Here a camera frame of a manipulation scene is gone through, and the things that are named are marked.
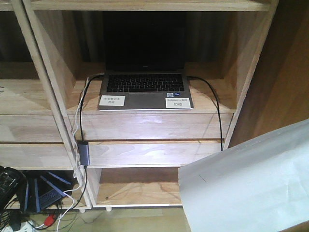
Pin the grey laptop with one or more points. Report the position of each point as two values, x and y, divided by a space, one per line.
144 59

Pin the white laptop label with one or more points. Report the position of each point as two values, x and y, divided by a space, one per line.
178 103
112 100

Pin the right white laptop label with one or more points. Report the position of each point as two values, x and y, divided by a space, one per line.
178 103

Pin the white paper sheet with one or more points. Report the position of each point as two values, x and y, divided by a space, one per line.
261 185

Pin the grey USB hub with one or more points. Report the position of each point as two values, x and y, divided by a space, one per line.
83 148

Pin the red plug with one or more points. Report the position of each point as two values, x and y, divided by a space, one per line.
50 220

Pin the left white laptop label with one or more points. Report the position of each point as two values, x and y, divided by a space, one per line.
112 100

